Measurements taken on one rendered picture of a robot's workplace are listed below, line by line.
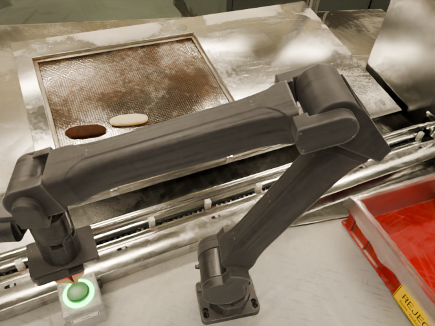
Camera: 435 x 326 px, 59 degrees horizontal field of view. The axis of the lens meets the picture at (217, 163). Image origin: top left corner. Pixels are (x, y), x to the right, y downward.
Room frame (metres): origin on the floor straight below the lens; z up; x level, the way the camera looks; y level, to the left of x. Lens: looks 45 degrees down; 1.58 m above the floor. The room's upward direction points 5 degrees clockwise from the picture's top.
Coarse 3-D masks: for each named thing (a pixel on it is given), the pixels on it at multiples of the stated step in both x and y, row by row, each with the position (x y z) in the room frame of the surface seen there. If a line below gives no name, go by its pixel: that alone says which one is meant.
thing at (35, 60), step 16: (192, 32) 1.19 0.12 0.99; (96, 48) 1.04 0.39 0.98; (112, 48) 1.06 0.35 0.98; (160, 48) 1.10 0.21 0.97; (176, 48) 1.11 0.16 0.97; (192, 48) 1.13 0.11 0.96; (48, 64) 0.95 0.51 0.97; (80, 64) 0.97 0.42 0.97; (96, 64) 0.99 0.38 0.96; (112, 64) 1.00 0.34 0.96; (160, 64) 1.03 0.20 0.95; (192, 64) 1.05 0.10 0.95; (208, 64) 1.06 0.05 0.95; (48, 80) 0.89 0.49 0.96; (64, 80) 0.90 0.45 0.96; (96, 80) 0.92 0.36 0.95; (112, 80) 0.93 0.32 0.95; (128, 80) 0.94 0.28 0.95; (160, 80) 0.96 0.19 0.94; (64, 96) 0.84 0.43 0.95; (208, 96) 0.92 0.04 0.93; (48, 112) 0.77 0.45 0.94; (160, 176) 0.62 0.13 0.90
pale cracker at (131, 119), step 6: (126, 114) 0.80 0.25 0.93; (132, 114) 0.80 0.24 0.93; (138, 114) 0.80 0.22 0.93; (144, 114) 0.81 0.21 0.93; (114, 120) 0.77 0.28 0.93; (120, 120) 0.77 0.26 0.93; (126, 120) 0.78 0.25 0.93; (132, 120) 0.78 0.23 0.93; (138, 120) 0.79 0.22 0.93; (144, 120) 0.79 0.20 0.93
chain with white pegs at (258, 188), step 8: (416, 136) 0.91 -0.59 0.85; (424, 136) 0.93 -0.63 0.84; (400, 144) 0.89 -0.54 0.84; (256, 184) 0.65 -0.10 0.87; (256, 192) 0.64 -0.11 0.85; (208, 200) 0.58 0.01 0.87; (232, 200) 0.62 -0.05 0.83; (208, 208) 0.58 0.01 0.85; (176, 216) 0.55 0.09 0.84; (184, 216) 0.55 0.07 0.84; (152, 224) 0.51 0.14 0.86; (160, 224) 0.53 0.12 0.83; (128, 232) 0.49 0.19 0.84; (136, 232) 0.50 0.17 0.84; (104, 240) 0.47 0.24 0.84; (16, 264) 0.38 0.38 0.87; (24, 264) 0.39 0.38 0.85; (8, 272) 0.37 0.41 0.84
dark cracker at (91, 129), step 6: (78, 126) 0.74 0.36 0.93; (84, 126) 0.74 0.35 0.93; (90, 126) 0.74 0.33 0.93; (96, 126) 0.75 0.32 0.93; (102, 126) 0.75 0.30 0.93; (66, 132) 0.72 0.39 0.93; (72, 132) 0.72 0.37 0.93; (78, 132) 0.72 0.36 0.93; (84, 132) 0.72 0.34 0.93; (90, 132) 0.72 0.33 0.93; (96, 132) 0.73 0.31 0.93; (102, 132) 0.73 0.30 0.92
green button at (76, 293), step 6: (78, 282) 0.33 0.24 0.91; (84, 282) 0.33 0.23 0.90; (72, 288) 0.32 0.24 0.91; (78, 288) 0.32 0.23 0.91; (84, 288) 0.32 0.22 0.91; (72, 294) 0.31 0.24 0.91; (78, 294) 0.31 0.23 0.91; (84, 294) 0.31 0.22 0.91; (72, 300) 0.30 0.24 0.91; (78, 300) 0.30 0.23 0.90; (84, 300) 0.30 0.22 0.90
